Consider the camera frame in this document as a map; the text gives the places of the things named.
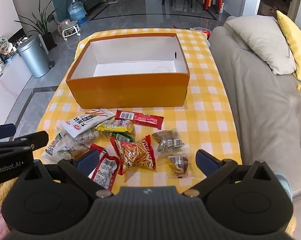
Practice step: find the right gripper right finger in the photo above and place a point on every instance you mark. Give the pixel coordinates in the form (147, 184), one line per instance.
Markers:
(216, 172)

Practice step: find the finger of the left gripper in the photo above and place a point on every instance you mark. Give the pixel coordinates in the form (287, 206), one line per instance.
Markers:
(33, 141)
(7, 130)

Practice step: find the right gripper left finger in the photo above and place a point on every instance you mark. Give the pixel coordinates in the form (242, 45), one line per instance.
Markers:
(77, 171)

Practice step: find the red silver chip bag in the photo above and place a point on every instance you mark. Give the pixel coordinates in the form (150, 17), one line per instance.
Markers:
(106, 170)

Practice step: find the white printed snack bag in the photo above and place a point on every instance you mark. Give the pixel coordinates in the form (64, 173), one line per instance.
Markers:
(57, 151)

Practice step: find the clear pastry snack bag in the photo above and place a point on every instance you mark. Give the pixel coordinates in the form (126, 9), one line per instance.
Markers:
(180, 165)

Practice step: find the clear tray white balls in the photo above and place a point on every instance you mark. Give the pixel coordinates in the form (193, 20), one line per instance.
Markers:
(85, 137)

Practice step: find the white breadstick snack packet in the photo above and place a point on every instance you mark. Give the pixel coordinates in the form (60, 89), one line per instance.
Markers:
(86, 121)

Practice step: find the green snack stick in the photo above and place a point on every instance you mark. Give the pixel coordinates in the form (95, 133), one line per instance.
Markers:
(120, 136)

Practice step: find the red fries snack bag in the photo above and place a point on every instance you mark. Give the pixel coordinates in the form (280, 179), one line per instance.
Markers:
(140, 154)

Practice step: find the clear nut snack bag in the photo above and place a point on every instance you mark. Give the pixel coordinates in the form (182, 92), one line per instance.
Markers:
(168, 140)

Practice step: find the yellow white snack packet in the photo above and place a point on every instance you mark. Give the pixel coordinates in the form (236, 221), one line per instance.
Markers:
(115, 126)

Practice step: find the red barcode snack bar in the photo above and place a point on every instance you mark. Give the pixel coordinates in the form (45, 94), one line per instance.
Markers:
(140, 118)

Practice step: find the white tv cabinet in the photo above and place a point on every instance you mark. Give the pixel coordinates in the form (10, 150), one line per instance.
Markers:
(15, 76)

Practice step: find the yellow checkered tablecloth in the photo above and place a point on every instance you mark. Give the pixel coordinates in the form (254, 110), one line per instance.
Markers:
(205, 120)

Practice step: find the grey sofa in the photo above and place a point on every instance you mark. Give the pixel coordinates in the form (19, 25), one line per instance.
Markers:
(266, 107)

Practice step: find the silver pedal trash can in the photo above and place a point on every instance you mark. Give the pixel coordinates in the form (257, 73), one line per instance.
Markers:
(35, 57)

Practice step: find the orange cardboard box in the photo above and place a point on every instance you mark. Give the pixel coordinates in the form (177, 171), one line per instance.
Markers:
(129, 69)

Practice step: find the white rolling stool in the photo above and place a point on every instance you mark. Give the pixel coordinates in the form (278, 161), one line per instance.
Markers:
(68, 28)

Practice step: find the potted green plant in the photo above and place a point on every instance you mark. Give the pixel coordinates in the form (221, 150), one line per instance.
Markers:
(39, 24)

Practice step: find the blue water jug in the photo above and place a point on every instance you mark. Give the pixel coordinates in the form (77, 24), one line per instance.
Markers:
(77, 12)

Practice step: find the snack basket behind table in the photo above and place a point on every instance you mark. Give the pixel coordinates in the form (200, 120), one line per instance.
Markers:
(202, 30)

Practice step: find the beige cushion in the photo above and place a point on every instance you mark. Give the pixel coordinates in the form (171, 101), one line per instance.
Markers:
(263, 40)

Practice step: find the yellow cushion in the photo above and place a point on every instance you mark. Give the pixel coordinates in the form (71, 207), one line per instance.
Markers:
(292, 35)

